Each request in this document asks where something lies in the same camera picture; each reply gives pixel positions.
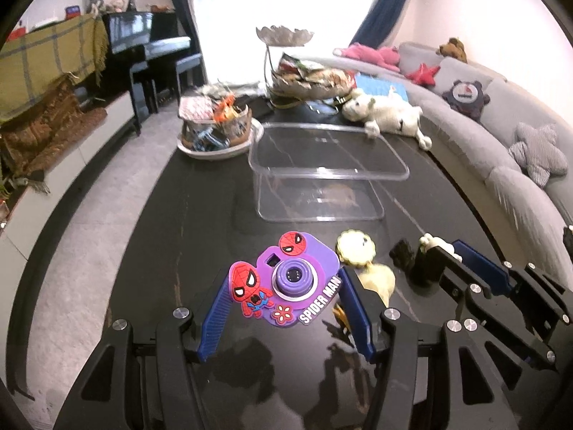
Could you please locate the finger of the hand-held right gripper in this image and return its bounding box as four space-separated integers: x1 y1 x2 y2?
451 239 565 307
435 247 558 361

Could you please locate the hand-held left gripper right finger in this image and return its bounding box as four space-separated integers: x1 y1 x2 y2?
337 268 535 430

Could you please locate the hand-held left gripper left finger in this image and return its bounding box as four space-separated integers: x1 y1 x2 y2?
54 269 236 430

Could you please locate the black and white toy figure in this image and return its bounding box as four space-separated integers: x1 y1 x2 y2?
411 232 463 286

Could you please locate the purple toy camera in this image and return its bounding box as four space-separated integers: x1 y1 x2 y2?
228 230 343 329

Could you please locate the black marble desktop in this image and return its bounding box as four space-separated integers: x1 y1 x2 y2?
53 92 540 430

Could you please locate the small yellow and black toy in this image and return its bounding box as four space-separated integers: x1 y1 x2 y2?
332 304 355 339

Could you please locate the pale yellow duck toy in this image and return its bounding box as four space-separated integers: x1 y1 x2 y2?
358 262 397 310

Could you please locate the yellow flower-shaped toy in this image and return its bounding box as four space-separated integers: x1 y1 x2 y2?
336 229 377 268

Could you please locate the grey curved sofa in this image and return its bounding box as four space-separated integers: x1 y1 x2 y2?
335 42 573 292

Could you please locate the grey star cushion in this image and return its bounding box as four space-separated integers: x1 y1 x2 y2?
507 122 569 189

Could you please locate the clear plastic container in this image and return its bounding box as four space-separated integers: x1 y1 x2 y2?
247 121 411 222

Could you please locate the navy gear-shaped cushion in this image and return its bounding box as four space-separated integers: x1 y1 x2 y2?
442 79 491 122

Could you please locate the white plush dog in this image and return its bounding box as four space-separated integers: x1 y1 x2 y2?
341 86 434 151

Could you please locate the white plate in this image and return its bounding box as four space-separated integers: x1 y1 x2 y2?
176 118 265 160

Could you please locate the woven basket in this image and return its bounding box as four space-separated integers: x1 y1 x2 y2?
179 99 252 152

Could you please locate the red star plush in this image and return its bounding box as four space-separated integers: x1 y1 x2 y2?
405 63 442 87

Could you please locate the pile of small basket toys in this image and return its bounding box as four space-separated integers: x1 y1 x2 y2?
180 81 250 149

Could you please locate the light blue mat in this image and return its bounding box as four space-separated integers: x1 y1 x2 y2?
353 73 409 102

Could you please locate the white low cabinet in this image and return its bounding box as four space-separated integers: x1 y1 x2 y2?
0 94 137 278

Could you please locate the brown teddy bear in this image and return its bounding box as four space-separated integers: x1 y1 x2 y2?
436 37 469 64

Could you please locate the pink plush toy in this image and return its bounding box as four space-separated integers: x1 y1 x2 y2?
333 42 402 73

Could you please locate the pile of snack packets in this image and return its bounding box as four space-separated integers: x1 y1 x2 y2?
272 52 357 89

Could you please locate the brown woven cloth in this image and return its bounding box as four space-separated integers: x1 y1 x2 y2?
0 78 109 195

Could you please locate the black piano bench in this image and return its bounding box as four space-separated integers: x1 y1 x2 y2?
128 53 205 118

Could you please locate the dark blue curtain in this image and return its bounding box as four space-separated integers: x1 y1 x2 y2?
163 0 205 57
348 0 420 48

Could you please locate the tiered metal leaf tray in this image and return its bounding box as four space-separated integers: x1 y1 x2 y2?
255 24 359 109

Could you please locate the black upright piano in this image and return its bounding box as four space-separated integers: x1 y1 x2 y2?
101 9 205 137

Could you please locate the green plaid blanket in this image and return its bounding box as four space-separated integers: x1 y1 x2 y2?
0 13 111 123

